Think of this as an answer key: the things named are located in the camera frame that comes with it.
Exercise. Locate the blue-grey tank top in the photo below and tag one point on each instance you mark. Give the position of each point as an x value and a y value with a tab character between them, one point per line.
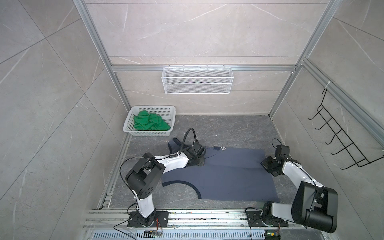
229	174

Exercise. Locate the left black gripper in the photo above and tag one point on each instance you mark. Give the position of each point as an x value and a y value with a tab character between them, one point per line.
202	162

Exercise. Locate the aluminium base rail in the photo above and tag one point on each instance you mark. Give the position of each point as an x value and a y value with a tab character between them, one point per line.
221	224

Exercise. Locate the white wire mesh shelf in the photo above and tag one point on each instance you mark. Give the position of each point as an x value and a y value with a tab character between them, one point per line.
197	80

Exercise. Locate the green tank top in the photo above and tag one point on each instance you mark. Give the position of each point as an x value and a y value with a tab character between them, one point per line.
145	121

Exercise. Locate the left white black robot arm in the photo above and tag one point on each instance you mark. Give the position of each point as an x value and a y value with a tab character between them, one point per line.
145	175

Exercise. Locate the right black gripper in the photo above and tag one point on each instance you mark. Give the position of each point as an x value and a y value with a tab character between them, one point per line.
265	163

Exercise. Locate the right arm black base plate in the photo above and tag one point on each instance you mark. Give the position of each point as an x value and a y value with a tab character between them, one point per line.
261	219

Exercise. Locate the black wire hook rack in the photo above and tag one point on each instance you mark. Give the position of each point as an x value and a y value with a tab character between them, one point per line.
340	134

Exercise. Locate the white plastic laundry basket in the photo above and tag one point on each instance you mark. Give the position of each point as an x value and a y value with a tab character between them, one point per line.
168	114

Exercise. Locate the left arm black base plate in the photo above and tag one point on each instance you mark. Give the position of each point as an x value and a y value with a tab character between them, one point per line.
156	219

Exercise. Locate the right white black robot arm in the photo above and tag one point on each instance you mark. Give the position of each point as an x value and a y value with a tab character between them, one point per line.
314	205

